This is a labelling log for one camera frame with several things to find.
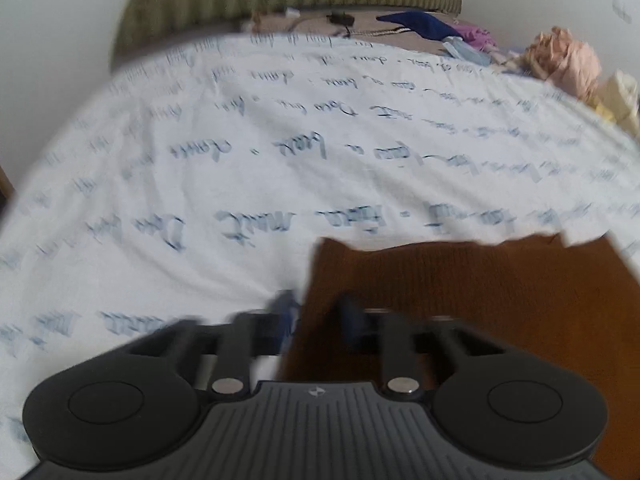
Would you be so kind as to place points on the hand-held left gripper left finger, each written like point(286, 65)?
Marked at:
point(286, 317)

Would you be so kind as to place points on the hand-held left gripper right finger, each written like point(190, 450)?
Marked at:
point(351, 322)

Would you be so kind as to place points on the brown knit garment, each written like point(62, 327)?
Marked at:
point(475, 300)

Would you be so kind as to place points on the white script-print bed sheet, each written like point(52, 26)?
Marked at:
point(250, 135)

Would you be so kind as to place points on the light blue cloth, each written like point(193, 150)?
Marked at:
point(465, 52)

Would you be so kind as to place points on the small black object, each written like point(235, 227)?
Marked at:
point(341, 18)

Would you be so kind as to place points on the dark blue cloth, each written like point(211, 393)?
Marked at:
point(420, 24)

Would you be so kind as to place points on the purple cloth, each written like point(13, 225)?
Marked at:
point(472, 35)

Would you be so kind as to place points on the pink crumpled cloth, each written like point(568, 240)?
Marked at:
point(565, 60)

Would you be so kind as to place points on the pale yellow cloth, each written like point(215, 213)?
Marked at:
point(620, 97)

